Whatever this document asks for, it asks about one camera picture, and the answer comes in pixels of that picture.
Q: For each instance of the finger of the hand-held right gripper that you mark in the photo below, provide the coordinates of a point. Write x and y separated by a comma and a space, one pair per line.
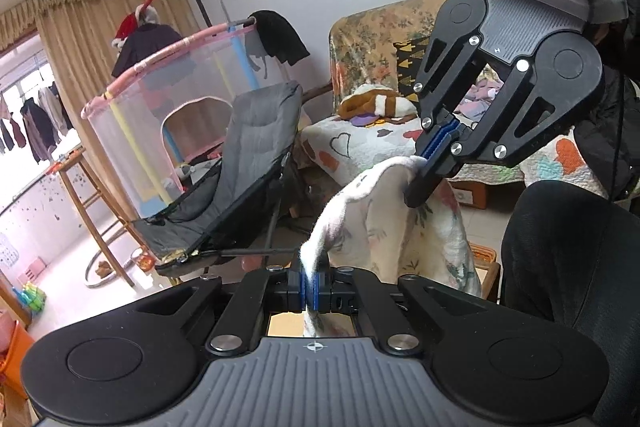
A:
500, 142
440, 139

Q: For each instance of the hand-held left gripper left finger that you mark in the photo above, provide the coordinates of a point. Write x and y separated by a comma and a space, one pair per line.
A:
303, 292

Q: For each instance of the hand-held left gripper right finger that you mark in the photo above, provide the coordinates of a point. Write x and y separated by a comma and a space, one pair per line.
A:
320, 294

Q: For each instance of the white floral baby shirt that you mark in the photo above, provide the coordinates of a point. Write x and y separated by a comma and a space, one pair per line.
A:
390, 227

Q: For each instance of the orange wicker basket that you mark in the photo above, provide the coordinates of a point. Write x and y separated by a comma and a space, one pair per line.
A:
482, 253

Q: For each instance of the row of hanging clothes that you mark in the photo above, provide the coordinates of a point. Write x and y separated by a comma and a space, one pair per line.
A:
35, 122

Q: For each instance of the wooden low table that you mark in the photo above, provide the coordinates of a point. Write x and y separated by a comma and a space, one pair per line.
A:
285, 326

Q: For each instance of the brown box white label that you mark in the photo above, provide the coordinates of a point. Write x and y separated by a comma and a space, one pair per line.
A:
470, 194

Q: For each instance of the brown white stuffed toy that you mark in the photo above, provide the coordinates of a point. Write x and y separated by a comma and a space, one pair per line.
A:
375, 104

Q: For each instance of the black pillow gold triangles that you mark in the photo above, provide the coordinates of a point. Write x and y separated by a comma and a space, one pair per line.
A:
412, 67

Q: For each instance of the white patchwork quilt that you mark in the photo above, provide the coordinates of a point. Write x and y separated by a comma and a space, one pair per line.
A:
350, 142

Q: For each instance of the wooden armchair floral cover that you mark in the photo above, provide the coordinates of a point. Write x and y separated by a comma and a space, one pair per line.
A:
365, 47

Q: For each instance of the black baby stroller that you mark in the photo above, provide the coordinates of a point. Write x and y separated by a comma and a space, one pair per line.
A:
250, 147

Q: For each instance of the orange toy bucket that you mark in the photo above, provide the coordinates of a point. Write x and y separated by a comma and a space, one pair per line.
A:
145, 261

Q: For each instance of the black cloth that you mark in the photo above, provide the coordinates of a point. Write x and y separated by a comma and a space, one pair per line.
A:
280, 37

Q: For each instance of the small brown toy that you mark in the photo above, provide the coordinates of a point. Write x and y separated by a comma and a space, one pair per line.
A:
105, 268

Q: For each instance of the silver hula hoop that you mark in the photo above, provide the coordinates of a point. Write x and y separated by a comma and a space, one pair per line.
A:
92, 272

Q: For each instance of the tall wooden stool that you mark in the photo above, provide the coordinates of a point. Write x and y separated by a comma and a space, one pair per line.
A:
95, 207

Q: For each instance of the pink mesh playpen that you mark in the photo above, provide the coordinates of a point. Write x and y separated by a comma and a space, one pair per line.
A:
150, 107

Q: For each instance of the pink low step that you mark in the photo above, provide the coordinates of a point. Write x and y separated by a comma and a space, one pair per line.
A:
32, 269

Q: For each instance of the set of toy bowling pins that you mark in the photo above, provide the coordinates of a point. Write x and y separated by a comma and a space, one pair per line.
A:
31, 298

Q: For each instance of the dark hanging jacket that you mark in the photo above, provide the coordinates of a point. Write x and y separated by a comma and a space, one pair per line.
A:
150, 49

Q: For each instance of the orange wheeled storage bin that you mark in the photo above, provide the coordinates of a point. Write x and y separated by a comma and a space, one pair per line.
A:
15, 357

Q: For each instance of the red santa hat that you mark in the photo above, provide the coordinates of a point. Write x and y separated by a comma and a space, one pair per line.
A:
131, 24

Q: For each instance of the beige curtain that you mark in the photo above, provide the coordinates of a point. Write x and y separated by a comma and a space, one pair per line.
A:
100, 17

